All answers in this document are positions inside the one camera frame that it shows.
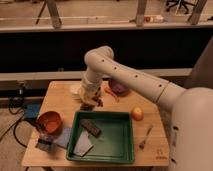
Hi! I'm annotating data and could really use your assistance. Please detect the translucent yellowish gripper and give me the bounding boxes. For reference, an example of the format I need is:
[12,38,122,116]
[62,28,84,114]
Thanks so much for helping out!
[79,87,100,106]

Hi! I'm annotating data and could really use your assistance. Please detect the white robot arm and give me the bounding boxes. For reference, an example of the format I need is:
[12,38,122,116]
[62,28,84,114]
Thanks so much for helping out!
[80,46,213,171]

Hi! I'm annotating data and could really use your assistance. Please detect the white paper cup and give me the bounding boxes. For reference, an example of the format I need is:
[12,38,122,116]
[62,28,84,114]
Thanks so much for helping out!
[70,85,80,100]

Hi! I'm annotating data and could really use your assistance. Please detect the orange carrot toy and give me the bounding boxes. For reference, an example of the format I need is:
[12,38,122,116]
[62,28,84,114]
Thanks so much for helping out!
[104,87,119,102]

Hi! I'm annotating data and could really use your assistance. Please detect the brown crumpled object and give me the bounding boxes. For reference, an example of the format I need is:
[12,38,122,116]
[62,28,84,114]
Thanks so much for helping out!
[80,97,103,111]

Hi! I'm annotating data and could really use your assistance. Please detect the purple bowl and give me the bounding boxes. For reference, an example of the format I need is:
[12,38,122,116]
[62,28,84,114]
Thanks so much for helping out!
[108,79,129,95]

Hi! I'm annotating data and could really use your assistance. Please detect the dark brown block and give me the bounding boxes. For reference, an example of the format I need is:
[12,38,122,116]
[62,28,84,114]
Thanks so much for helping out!
[80,119,101,137]

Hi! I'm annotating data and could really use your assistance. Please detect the orange bowl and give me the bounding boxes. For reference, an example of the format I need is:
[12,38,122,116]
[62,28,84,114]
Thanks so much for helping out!
[36,111,62,134]

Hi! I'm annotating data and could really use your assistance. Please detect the orange fruit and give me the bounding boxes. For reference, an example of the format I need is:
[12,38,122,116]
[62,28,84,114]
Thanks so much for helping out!
[131,107,144,121]

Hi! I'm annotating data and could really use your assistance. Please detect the blue sponge cloth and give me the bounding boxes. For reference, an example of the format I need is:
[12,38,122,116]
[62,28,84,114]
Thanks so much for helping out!
[54,127,71,148]

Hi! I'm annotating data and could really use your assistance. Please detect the grey cloth piece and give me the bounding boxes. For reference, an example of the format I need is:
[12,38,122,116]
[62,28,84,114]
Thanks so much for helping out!
[73,130,93,156]

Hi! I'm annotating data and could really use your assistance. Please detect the blue object on floor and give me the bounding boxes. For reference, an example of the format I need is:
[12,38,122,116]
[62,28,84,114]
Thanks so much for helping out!
[24,103,41,119]

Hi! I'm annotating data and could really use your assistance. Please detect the green plastic tray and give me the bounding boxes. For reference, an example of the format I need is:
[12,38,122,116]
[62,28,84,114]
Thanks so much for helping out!
[66,111,134,164]

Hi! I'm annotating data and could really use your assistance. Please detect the metal fork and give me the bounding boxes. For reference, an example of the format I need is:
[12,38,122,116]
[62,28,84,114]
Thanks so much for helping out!
[139,125,153,149]

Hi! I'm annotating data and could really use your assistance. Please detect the office chair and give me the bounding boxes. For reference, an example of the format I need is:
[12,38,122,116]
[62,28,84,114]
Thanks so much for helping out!
[166,0,195,14]

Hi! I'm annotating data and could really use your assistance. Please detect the black cables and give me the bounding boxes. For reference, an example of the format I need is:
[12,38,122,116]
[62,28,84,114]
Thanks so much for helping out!
[0,81,44,149]

